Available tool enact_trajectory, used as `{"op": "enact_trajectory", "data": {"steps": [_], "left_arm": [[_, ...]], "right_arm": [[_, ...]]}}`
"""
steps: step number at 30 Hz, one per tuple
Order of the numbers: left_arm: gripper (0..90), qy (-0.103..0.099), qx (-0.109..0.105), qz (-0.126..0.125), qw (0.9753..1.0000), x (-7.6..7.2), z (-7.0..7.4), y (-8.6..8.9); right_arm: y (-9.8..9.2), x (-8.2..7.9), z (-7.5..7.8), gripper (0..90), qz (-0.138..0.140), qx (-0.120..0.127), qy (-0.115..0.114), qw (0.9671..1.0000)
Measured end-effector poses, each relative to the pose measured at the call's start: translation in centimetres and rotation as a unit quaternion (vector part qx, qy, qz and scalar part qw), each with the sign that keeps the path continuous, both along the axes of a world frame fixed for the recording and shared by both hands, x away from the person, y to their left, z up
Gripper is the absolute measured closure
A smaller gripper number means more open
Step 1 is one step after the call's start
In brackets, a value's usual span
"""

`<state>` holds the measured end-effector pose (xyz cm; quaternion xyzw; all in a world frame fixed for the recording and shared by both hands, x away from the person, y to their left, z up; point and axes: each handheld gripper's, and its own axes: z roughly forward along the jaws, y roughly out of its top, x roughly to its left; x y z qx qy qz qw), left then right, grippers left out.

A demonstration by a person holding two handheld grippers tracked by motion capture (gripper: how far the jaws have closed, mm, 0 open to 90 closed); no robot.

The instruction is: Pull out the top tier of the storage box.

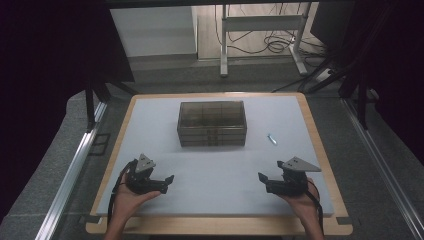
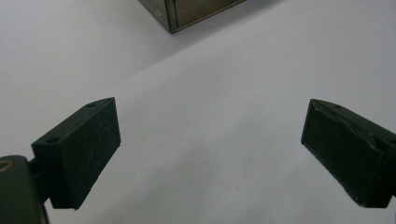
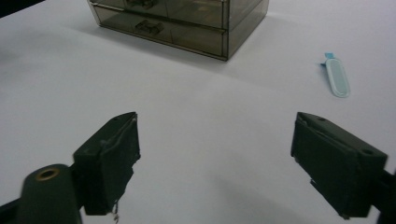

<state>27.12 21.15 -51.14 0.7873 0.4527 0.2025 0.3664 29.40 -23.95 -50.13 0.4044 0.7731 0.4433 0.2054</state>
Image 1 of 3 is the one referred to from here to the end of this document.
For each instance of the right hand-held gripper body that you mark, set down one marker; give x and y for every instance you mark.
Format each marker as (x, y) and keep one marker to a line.
(293, 185)

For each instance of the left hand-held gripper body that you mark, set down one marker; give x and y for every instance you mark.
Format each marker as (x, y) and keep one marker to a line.
(141, 181)

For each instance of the small blue tube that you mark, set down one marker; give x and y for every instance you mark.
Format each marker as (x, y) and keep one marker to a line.
(272, 139)

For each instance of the smoky transparent drawer box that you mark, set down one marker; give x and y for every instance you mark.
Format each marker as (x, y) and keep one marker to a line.
(211, 125)

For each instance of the person's right hand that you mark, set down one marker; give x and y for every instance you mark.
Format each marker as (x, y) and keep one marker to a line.
(306, 205)

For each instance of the person's left hand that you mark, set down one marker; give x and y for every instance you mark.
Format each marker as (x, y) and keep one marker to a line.
(128, 205)

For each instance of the white foam mat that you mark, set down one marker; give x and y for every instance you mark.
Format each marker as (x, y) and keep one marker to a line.
(216, 186)

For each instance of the black metal stand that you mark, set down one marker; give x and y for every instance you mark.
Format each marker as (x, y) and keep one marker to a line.
(90, 106)
(362, 100)

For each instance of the white power strip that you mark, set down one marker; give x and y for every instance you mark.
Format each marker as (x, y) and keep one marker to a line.
(323, 75)

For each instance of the white panel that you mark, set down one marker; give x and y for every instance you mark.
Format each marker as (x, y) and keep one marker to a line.
(153, 31)

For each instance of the black curtain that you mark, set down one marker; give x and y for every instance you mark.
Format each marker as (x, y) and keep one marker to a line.
(393, 60)
(50, 50)

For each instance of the black floor bracket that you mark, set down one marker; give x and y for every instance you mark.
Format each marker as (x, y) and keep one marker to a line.
(99, 144)

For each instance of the aluminium rail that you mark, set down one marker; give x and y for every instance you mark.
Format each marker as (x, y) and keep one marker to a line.
(383, 166)
(68, 180)

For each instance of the white metal desk frame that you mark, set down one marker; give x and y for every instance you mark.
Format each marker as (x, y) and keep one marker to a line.
(263, 23)

